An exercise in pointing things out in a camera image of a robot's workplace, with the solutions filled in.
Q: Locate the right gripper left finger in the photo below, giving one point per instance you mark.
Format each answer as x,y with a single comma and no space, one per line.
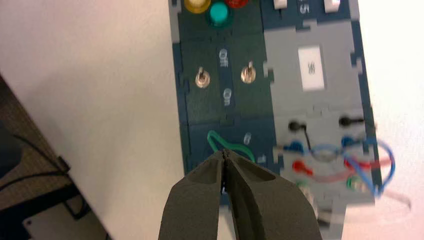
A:
192,205

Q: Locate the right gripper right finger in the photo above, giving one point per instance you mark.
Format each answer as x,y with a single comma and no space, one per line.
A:
265,205

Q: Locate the metal toggle switch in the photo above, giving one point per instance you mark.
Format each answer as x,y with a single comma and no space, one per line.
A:
247,75
202,81

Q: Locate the green rotary knob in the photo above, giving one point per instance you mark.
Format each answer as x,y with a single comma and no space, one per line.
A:
220,143

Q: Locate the grey and blue control box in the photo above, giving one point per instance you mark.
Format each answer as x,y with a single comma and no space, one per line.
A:
205,106

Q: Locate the white number display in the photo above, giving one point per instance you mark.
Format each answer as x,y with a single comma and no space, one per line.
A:
310,68

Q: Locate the green dome push button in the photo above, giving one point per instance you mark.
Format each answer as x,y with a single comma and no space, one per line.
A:
218,13

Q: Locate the yellow dome push button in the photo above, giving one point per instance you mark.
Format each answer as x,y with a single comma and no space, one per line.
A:
197,5

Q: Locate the white slider knob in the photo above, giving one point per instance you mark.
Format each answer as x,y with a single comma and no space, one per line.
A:
332,5
280,3

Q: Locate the red dome push button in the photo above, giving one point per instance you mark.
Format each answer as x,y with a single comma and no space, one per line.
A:
236,2

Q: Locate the grey metal base plate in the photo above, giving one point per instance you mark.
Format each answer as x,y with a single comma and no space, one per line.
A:
53,225

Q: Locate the black frame bar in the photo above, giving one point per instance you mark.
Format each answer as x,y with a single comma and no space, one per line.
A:
43,198

